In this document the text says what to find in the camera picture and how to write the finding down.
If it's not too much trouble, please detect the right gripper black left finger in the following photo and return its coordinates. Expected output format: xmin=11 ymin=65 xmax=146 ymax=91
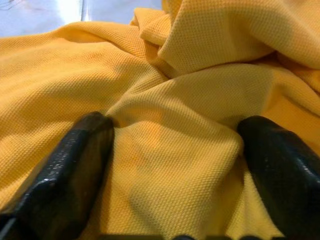
xmin=0 ymin=111 xmax=116 ymax=240

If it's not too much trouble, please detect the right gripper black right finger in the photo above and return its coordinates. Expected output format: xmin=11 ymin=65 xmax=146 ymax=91
xmin=236 ymin=115 xmax=320 ymax=240

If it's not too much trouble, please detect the yellow shirt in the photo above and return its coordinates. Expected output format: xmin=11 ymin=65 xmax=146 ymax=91
xmin=0 ymin=0 xmax=320 ymax=240

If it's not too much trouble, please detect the white folding table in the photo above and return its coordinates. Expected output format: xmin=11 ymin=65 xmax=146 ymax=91
xmin=0 ymin=0 xmax=163 ymax=41

